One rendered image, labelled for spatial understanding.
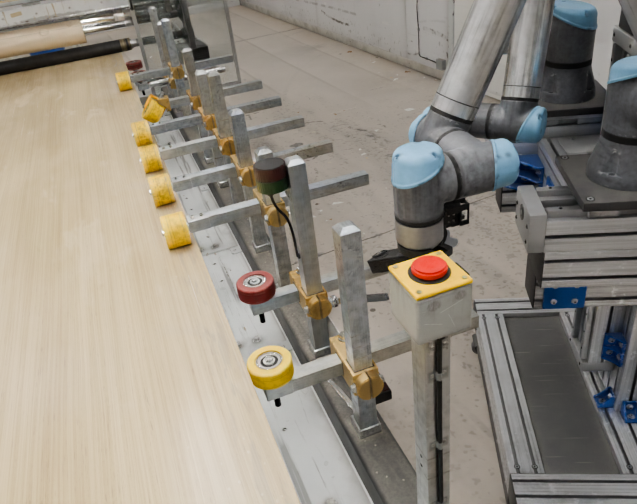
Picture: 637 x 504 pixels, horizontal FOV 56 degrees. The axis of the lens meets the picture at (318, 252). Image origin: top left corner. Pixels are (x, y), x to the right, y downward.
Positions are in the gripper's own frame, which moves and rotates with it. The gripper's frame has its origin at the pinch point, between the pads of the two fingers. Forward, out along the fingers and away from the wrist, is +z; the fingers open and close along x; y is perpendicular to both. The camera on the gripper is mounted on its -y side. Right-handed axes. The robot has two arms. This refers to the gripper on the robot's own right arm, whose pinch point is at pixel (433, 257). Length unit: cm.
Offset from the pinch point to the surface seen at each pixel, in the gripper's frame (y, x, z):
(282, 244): -30.8, 19.3, -3.0
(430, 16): 204, 365, 33
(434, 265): -31, -56, -41
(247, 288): -44.4, -2.0, -8.1
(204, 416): -60, -32, -7
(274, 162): -34.9, -4.1, -34.7
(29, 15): -89, 250, -35
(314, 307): -32.5, -8.5, -3.2
